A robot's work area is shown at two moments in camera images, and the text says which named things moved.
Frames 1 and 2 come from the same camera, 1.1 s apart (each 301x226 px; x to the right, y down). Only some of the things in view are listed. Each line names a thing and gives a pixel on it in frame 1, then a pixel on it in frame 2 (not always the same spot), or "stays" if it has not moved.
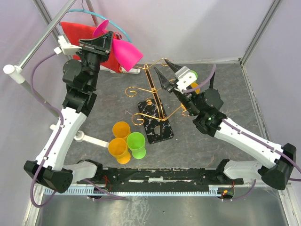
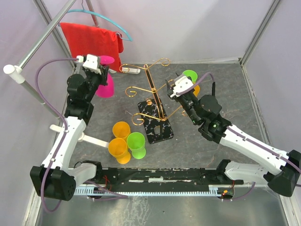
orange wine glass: [121, 129] stays
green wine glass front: [136, 141] stays
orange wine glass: [194, 85] stays
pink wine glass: [127, 54] → [107, 91]
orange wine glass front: [117, 148] stays
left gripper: [101, 45] → [104, 71]
